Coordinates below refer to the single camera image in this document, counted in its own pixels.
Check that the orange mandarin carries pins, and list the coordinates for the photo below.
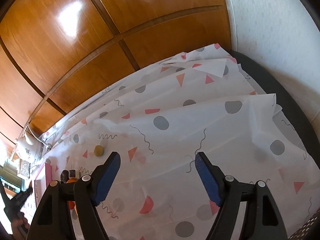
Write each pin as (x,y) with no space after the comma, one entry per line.
(71,180)
(71,205)

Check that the dark cut root large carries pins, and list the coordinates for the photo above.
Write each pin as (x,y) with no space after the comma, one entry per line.
(64,176)

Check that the ornate white tissue box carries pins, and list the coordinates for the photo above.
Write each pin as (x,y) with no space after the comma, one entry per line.
(23,170)

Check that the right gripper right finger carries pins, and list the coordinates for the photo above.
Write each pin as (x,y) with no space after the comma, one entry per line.
(262,219)

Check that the patterned white tablecloth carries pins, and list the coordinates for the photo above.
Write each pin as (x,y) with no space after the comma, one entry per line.
(158,118)

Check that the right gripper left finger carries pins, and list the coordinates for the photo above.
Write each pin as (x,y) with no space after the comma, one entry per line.
(52,219)

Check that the pink rimmed tray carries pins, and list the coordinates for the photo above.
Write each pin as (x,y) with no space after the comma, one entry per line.
(41,182)

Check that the white ceramic electric kettle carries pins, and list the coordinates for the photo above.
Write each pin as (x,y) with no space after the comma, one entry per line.
(28,148)

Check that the yellow green fruit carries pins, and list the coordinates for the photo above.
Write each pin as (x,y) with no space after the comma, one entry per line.
(98,150)

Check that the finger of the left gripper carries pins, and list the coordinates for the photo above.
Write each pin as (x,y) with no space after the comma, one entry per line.
(13,206)

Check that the operator hand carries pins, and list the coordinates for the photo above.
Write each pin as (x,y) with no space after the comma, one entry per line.
(18,223)

